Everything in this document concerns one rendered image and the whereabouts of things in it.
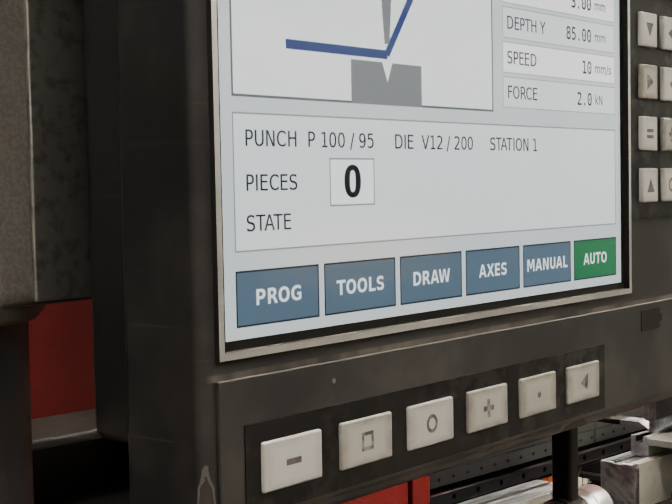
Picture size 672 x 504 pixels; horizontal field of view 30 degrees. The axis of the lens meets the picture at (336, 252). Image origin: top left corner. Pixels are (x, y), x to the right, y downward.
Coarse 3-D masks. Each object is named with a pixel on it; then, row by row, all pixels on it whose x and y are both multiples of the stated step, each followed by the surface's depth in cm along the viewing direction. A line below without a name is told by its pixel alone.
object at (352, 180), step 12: (336, 168) 55; (348, 168) 56; (360, 168) 57; (372, 168) 57; (336, 180) 55; (348, 180) 56; (360, 180) 57; (372, 180) 57; (336, 192) 55; (348, 192) 56; (360, 192) 57; (372, 192) 57; (336, 204) 55; (348, 204) 56; (360, 204) 57; (372, 204) 57
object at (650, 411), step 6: (654, 402) 190; (660, 402) 191; (666, 402) 192; (648, 408) 191; (654, 408) 190; (660, 408) 191; (666, 408) 192; (648, 414) 191; (654, 414) 190; (660, 414) 191; (666, 414) 192; (648, 420) 191; (654, 420) 190; (660, 420) 193; (666, 420) 194; (654, 426) 192; (660, 426) 193; (666, 426) 194; (654, 432) 192
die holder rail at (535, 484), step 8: (536, 480) 174; (512, 488) 170; (520, 488) 170; (528, 488) 170; (536, 488) 171; (544, 488) 170; (488, 496) 166; (496, 496) 166; (504, 496) 166; (512, 496) 167; (520, 496) 166; (528, 496) 166; (536, 496) 166; (544, 496) 167
